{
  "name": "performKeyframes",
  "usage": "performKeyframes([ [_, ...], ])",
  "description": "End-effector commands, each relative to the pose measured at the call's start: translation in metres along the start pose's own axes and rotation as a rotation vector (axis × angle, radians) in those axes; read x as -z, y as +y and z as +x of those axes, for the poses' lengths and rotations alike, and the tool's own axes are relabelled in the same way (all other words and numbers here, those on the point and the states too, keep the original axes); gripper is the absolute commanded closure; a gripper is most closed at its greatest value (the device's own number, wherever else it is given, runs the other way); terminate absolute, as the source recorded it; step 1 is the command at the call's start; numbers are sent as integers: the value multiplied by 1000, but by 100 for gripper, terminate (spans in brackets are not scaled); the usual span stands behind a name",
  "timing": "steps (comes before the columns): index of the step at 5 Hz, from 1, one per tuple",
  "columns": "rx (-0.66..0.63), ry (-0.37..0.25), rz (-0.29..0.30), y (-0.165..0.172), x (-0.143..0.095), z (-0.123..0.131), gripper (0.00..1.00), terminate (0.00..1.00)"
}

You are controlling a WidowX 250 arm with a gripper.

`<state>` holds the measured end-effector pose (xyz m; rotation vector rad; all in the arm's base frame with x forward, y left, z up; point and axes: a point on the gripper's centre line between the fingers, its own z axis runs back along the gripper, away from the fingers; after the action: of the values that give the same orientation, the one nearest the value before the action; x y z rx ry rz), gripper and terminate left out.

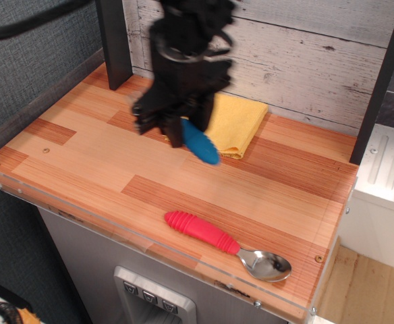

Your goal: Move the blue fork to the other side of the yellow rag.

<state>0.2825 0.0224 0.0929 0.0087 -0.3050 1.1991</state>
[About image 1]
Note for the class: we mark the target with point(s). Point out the red handled spoon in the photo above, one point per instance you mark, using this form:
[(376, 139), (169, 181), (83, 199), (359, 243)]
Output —
[(261, 265)]

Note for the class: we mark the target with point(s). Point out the clear acrylic edge guard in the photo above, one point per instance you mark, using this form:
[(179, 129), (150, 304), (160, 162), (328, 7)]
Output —
[(134, 213)]

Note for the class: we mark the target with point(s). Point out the blue handled fork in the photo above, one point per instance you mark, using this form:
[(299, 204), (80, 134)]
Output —
[(199, 144)]

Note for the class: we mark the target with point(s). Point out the silver dispenser panel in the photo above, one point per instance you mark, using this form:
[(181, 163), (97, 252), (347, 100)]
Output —
[(146, 301)]

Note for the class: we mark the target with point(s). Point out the yellow folded rag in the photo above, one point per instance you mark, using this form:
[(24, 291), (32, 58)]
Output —
[(233, 124)]

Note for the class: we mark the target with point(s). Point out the white ribbed appliance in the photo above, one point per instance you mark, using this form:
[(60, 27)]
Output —
[(367, 226)]

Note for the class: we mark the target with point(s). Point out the dark left frame post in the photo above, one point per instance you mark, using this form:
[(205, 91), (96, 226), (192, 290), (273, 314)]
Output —
[(114, 36)]

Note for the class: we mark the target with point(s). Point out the dark frame post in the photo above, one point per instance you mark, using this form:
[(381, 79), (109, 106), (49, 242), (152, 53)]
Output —
[(114, 36), (376, 100)]

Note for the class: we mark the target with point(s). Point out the orange object bottom left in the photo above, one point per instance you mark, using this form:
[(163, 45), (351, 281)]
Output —
[(28, 317)]

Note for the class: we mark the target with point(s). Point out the dark right frame post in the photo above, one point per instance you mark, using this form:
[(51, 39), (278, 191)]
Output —
[(376, 100)]

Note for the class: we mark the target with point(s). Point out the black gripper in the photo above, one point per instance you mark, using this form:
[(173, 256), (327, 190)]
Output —
[(179, 46)]

